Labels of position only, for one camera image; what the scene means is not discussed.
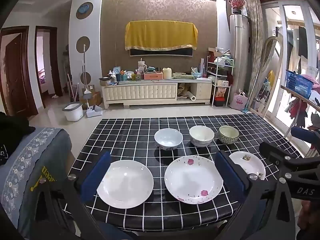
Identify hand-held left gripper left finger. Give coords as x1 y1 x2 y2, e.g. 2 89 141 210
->
30 151 130 240

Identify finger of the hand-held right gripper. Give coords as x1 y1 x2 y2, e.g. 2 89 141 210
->
291 127 320 155
259 142 320 178

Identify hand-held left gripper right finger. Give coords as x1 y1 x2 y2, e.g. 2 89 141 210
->
215 151 298 240

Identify green floral print plate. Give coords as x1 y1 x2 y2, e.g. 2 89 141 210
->
229 151 266 180

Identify plain white plate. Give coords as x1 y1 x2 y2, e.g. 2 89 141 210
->
97 159 154 209

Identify pink petal print plate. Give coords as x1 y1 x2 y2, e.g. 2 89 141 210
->
164 156 224 205

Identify small dotted pattern bowl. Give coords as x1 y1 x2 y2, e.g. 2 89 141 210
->
219 125 239 145

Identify white bowl grey marbled outside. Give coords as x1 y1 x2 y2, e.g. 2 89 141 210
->
189 125 215 147

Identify white bowl pink flower print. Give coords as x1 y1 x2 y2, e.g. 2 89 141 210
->
154 128 183 151

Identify person's right hand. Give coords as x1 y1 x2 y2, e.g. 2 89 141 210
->
299 201 320 233

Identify red hanging garment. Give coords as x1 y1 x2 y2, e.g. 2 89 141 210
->
287 97 309 128

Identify wooden board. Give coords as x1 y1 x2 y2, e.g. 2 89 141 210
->
280 85 320 108

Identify dark cloth with yellow print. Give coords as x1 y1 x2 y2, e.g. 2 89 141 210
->
30 165 58 192

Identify blue plastic basket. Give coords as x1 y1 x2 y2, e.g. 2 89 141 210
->
285 70 314 99

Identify pink bag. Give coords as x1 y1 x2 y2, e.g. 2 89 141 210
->
234 90 248 110

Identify black white checkered tablecloth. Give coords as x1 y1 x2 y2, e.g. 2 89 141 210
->
64 113 303 232

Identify white dustpan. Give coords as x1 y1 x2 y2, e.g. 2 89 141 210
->
86 105 103 118

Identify white bucket grey rim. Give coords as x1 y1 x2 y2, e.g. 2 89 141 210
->
62 102 83 122

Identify cardboard box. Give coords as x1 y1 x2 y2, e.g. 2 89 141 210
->
81 90 102 107

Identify cream arched floor mirror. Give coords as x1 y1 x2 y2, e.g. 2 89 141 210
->
252 36 284 119

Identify black garment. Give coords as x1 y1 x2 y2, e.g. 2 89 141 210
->
0 111 36 165

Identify cream tufted TV cabinet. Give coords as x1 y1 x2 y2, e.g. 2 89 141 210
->
101 79 213 109

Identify white standing air conditioner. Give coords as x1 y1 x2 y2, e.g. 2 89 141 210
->
229 14 250 105

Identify patterned beige curtain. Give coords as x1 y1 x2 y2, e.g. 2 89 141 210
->
244 0 267 110

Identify white metal shelf rack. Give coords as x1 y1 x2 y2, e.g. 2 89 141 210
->
206 56 234 107

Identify assorted bottles and jars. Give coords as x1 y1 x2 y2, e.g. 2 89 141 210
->
107 66 144 82

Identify glass sliding door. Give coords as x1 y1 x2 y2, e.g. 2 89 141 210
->
260 1 320 140

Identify white pole mop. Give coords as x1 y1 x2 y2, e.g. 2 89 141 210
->
79 44 92 110

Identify cream canister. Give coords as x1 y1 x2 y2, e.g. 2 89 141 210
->
162 67 174 80

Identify brown wooden door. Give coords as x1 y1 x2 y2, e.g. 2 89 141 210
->
0 26 38 117

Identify black television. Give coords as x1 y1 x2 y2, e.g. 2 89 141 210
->
129 47 193 57

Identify red flower arrangement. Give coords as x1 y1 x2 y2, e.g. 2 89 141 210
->
229 0 247 15

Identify yellow cloth cover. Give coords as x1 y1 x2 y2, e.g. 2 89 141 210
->
124 21 198 51

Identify brown door frame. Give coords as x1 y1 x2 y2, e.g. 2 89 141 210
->
34 26 63 109

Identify round brown wall disc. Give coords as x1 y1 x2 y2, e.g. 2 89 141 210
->
76 36 90 54

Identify round wall disc blue plate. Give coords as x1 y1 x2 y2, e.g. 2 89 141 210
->
76 2 94 20

